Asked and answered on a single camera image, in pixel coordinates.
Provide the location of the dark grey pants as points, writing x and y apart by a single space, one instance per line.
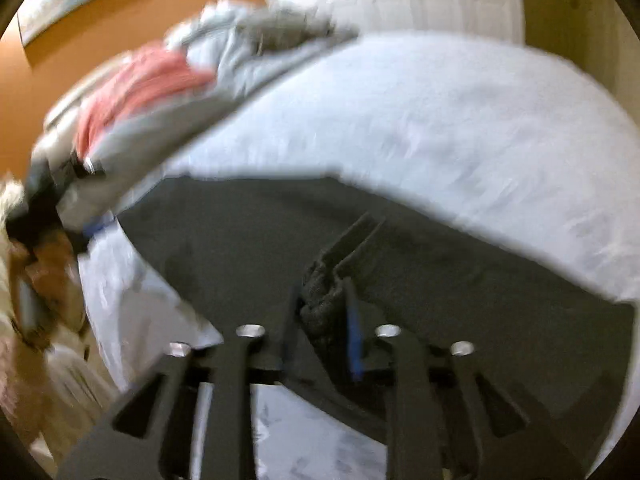
225 240

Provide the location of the dark grey garment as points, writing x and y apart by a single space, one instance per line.
282 30

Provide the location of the red garment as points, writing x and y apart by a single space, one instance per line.
135 90

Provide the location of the person's left hand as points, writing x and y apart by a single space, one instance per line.
50 267

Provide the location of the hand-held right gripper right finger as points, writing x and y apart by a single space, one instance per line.
354 340

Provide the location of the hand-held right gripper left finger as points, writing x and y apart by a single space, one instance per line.
291 332

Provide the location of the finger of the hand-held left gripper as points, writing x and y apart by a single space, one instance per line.
82 169
98 227

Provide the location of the light grey garment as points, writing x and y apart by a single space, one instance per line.
220 65

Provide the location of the wooden cabinet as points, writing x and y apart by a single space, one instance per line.
575 15

